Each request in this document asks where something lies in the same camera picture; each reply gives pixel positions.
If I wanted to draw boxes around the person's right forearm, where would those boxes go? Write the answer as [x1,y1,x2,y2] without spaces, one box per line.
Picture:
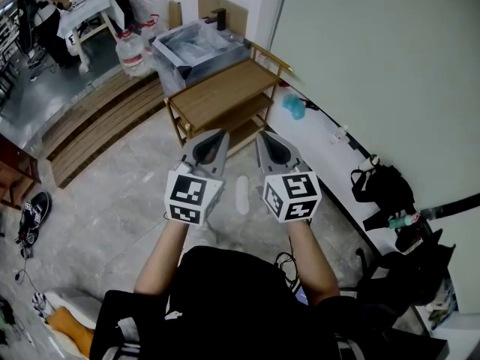
[286,220,341,308]

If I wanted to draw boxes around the table with white cloth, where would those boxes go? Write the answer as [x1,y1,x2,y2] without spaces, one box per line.
[55,0,126,74]

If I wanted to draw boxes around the black chair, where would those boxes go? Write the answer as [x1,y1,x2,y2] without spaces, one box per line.
[355,229,458,308]

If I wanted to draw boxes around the wooden shelf rack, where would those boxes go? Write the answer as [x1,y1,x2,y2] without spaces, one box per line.
[163,40,293,158]

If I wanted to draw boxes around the white slipper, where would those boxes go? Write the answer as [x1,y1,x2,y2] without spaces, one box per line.
[235,175,251,215]

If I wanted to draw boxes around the person's black clothing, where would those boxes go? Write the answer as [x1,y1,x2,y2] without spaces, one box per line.
[88,244,450,360]

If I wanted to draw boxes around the black device with markers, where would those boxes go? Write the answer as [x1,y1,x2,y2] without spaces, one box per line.
[14,190,52,248]

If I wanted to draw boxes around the black faucet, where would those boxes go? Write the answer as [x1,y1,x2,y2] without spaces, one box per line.
[203,8,228,32]

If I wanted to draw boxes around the wooden slat boards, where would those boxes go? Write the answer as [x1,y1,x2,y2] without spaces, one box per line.
[40,68,167,190]

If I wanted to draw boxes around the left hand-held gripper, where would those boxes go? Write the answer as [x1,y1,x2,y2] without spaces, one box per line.
[163,128,231,227]

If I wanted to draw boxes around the orange cushion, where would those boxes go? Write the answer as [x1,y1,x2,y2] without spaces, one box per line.
[46,307,95,356]

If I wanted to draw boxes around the grey plastic-wrapped sink box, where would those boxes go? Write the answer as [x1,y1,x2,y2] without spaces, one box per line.
[151,19,253,90]

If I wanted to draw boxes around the red-brown wooden furniture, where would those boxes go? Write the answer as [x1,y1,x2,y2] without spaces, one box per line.
[0,132,43,212]

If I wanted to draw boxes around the black cable bundle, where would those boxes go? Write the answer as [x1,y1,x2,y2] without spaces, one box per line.
[274,251,302,289]

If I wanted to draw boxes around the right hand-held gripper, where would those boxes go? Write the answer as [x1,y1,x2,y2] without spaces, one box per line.
[255,130,323,224]

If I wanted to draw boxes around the blue fluffy cloth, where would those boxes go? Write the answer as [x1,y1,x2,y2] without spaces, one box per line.
[281,93,308,122]

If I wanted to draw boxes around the black bag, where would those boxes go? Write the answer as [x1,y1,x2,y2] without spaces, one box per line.
[350,154,418,233]

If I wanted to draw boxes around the large clear water jug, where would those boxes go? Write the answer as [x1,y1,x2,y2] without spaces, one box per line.
[139,14,163,54]
[114,27,146,77]

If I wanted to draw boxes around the small clear bottle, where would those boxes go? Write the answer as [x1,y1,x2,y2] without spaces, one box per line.
[329,124,350,146]

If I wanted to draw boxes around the brown cardboard sheet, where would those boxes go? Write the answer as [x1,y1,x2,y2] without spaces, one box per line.
[196,0,250,38]

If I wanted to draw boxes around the green bottle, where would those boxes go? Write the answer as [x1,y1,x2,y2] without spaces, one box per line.
[387,212,422,230]

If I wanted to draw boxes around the white seat shell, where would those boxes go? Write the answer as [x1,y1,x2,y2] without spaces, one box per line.
[32,289,104,330]

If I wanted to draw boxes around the person's left forearm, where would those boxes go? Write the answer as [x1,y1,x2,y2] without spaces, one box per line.
[133,220,191,296]

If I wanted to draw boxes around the black floor cable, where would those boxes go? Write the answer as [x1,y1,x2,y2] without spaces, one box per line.
[13,251,44,296]

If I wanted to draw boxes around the black pole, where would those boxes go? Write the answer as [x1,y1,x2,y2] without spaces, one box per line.
[418,192,480,221]

